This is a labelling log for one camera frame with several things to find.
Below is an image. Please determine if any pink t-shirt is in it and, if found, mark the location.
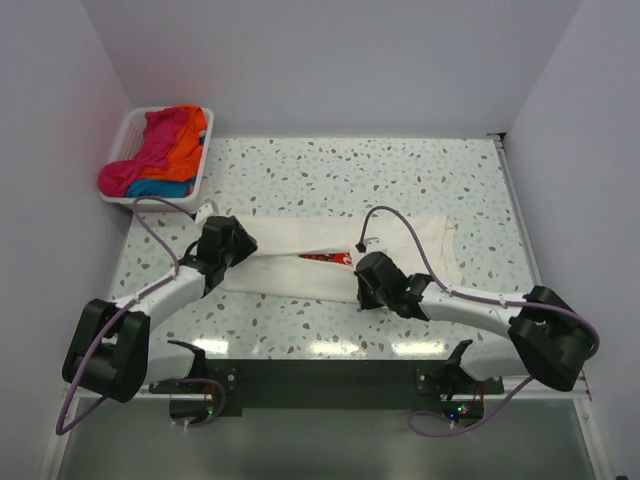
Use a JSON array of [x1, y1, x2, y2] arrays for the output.
[[97, 107, 187, 197]]

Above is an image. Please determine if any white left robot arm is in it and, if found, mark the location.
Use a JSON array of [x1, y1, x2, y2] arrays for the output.
[[62, 216, 258, 403]]

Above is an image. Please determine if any white plastic basket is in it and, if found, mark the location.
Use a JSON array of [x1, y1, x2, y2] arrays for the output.
[[97, 104, 214, 211]]

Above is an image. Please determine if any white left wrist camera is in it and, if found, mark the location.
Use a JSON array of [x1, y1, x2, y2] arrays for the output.
[[194, 199, 219, 228]]

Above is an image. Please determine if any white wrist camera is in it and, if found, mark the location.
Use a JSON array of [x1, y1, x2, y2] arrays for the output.
[[194, 199, 219, 228], [354, 237, 388, 256]]

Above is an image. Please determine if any white t-shirt red print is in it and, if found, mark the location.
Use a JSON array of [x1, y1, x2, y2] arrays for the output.
[[219, 212, 463, 303]]

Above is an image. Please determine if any blue t-shirt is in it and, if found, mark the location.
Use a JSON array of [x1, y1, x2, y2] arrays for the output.
[[125, 177, 196, 199]]

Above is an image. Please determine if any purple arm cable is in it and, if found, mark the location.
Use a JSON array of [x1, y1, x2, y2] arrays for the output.
[[358, 205, 601, 439], [55, 196, 229, 436]]

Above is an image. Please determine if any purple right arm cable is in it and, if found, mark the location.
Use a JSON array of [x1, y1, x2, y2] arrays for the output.
[[358, 205, 601, 439]]

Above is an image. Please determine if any orange t-shirt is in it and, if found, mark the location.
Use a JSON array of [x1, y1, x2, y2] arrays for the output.
[[139, 105, 208, 182]]

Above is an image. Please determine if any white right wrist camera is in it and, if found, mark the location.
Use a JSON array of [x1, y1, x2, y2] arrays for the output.
[[354, 237, 388, 256]]

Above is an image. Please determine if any aluminium rail frame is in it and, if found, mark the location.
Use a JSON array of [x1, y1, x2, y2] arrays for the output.
[[63, 324, 593, 401]]

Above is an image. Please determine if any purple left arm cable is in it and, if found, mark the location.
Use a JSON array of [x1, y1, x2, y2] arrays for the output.
[[55, 196, 229, 436]]

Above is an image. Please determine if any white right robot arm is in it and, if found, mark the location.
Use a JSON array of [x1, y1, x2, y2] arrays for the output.
[[355, 252, 599, 393]]

